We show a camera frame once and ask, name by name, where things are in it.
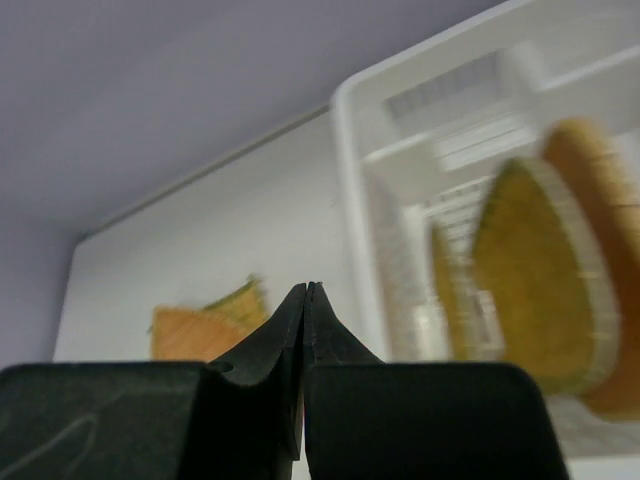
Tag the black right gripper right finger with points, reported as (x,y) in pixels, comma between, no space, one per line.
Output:
(344,400)

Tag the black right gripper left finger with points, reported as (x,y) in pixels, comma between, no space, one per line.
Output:
(247,420)

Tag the square bamboo woven plate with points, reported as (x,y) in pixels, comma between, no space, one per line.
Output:
(245,306)

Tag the triangular orange woven plate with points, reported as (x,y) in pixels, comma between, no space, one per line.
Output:
(182,334)

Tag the thick tan woven plate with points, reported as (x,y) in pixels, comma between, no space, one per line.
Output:
(602,182)

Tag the white plastic dish rack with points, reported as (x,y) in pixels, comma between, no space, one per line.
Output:
(421,136)

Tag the small round bamboo plate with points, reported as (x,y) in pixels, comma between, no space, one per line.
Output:
(446,272)

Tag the medium round bamboo plate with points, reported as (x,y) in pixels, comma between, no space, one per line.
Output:
(536,255)

